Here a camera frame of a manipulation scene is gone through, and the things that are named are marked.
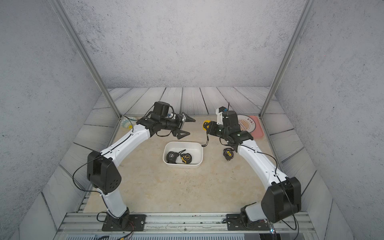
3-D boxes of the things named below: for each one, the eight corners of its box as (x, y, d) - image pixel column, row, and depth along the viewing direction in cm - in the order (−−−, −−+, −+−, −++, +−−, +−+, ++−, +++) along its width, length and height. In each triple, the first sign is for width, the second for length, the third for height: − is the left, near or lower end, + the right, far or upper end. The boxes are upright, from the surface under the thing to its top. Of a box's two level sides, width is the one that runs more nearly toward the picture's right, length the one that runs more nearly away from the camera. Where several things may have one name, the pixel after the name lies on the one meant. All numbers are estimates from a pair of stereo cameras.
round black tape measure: (224, 160, 97) (224, 158, 94) (222, 150, 102) (223, 148, 99) (234, 160, 97) (235, 158, 94) (232, 150, 102) (233, 148, 99)
